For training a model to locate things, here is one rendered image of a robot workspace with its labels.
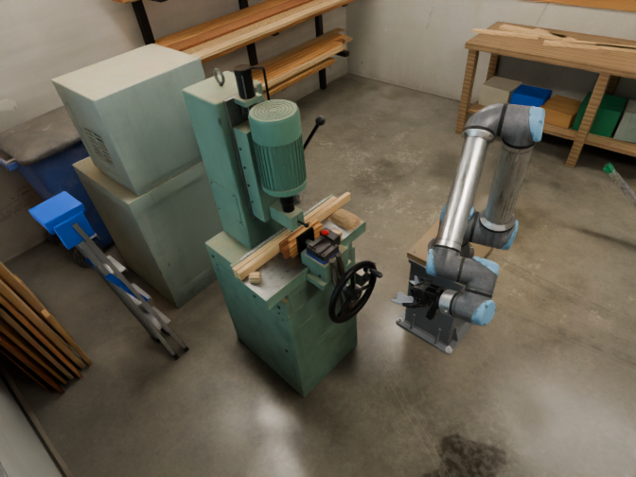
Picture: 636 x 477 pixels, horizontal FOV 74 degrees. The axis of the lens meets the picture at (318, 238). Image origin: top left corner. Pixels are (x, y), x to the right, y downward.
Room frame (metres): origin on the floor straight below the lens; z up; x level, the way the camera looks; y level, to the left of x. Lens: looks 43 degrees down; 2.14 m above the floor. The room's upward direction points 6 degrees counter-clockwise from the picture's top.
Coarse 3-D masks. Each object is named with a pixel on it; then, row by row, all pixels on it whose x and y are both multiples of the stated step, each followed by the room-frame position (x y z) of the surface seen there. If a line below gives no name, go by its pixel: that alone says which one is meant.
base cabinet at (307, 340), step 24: (216, 264) 1.47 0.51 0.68; (240, 312) 1.40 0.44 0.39; (264, 312) 1.22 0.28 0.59; (312, 312) 1.18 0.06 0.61; (336, 312) 1.28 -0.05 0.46; (240, 336) 1.48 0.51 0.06; (264, 336) 1.26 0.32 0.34; (288, 336) 1.11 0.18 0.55; (312, 336) 1.16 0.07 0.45; (336, 336) 1.27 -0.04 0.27; (264, 360) 1.32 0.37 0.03; (288, 360) 1.14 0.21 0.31; (312, 360) 1.15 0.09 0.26; (336, 360) 1.26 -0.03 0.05; (312, 384) 1.13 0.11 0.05
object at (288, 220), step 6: (276, 204) 1.40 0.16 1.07; (270, 210) 1.39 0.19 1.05; (276, 210) 1.36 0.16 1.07; (282, 210) 1.35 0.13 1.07; (294, 210) 1.35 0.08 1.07; (300, 210) 1.34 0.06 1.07; (276, 216) 1.36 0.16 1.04; (282, 216) 1.33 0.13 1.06; (288, 216) 1.31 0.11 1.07; (294, 216) 1.31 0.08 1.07; (300, 216) 1.33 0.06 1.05; (282, 222) 1.34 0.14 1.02; (288, 222) 1.31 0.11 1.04; (294, 222) 1.31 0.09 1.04; (288, 228) 1.32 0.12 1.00; (294, 228) 1.30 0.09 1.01
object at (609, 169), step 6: (606, 168) 2.14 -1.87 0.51; (612, 168) 2.14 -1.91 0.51; (612, 174) 2.11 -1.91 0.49; (618, 174) 2.12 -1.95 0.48; (618, 180) 2.09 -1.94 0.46; (624, 180) 2.10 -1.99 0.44; (624, 186) 2.06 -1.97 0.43; (624, 192) 2.05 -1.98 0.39; (630, 192) 2.03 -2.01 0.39; (630, 198) 2.01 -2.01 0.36
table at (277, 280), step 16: (336, 224) 1.43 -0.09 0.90; (352, 240) 1.37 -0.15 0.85; (272, 272) 1.18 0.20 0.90; (288, 272) 1.17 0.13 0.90; (304, 272) 1.17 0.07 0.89; (240, 288) 1.16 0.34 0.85; (256, 288) 1.10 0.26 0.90; (272, 288) 1.09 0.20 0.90; (288, 288) 1.10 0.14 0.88; (320, 288) 1.11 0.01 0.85; (272, 304) 1.04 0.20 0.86
